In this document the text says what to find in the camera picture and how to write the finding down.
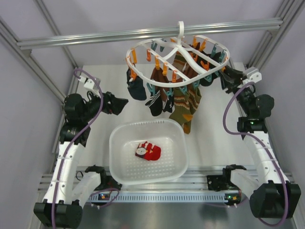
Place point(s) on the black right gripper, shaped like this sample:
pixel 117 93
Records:
pixel 235 80

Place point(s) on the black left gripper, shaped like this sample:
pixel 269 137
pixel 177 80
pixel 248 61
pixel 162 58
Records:
pixel 116 104

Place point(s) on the white round clip hanger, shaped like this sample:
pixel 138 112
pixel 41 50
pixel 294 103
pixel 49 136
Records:
pixel 192 53

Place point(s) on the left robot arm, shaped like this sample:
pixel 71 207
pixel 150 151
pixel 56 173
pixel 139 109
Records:
pixel 63 202

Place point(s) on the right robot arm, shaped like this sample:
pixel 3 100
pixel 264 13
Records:
pixel 271 195

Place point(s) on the navy blue sock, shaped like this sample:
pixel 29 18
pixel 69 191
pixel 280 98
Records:
pixel 135 87

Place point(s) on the black white striped sock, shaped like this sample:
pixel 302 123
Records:
pixel 156 106

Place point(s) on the teal clothes peg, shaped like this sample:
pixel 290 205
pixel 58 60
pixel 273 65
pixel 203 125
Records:
pixel 183 89

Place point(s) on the olive striped sock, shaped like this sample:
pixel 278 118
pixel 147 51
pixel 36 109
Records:
pixel 185 105

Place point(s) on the brown sock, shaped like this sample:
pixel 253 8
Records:
pixel 157 75

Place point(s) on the translucent white plastic basket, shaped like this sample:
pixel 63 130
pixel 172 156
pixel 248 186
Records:
pixel 127 169

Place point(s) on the red santa sock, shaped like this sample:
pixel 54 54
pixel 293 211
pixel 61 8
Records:
pixel 148 151

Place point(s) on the orange clothes peg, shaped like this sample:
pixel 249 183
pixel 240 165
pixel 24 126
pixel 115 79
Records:
pixel 157 62

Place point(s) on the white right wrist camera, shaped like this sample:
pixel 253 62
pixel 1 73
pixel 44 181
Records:
pixel 252 74

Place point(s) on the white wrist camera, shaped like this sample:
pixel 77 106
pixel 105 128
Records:
pixel 252 74
pixel 90 84

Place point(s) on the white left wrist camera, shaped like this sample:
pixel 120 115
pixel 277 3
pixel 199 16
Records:
pixel 90 84

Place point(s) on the aluminium top rail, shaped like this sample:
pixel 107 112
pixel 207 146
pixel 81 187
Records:
pixel 132 35

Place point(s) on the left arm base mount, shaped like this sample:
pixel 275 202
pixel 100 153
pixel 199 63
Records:
pixel 107 181

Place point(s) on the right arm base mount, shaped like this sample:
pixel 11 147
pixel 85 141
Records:
pixel 223 182

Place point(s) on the perforated cable tray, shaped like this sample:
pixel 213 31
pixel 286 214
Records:
pixel 166 197

